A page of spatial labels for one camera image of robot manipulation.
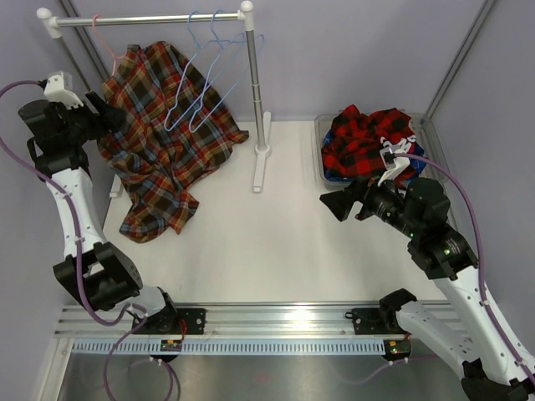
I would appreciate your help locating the red black checked shirt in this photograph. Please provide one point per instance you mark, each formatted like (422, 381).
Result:
(385, 123)

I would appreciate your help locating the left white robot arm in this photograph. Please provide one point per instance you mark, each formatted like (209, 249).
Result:
(97, 274)

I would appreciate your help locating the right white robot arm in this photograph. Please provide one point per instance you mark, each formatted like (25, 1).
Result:
(490, 362)

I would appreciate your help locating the clear grey plastic bin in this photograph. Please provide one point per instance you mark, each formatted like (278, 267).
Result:
(421, 125)

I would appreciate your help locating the blue plaid shirt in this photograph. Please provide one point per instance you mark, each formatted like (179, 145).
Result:
(349, 156)

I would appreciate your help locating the brown plaid shirt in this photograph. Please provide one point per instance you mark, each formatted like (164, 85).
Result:
(157, 168)

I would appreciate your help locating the white slotted cable duct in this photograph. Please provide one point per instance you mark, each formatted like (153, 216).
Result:
(227, 347)

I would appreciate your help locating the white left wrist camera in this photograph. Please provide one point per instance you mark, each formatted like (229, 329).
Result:
(58, 88)

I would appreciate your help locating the silver white clothes rack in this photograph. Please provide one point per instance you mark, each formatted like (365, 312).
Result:
(244, 14)

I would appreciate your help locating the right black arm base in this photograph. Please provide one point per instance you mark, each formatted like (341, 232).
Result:
(371, 320)

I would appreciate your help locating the aluminium mounting rail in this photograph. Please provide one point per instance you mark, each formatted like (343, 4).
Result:
(254, 320)

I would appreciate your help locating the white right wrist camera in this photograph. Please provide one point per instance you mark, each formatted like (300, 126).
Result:
(394, 161)

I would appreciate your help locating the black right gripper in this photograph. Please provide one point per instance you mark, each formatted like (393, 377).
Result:
(341, 201)

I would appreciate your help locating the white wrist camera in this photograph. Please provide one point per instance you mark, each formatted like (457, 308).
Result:
(394, 161)
(58, 88)

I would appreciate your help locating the pink wire hanger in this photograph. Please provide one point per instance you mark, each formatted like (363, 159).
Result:
(116, 59)

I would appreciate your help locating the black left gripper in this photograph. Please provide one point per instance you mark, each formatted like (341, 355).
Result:
(107, 119)

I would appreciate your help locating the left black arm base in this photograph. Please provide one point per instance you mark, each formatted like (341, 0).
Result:
(192, 319)

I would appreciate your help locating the blue hanger holding red shirt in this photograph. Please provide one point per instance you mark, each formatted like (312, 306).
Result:
(190, 100)

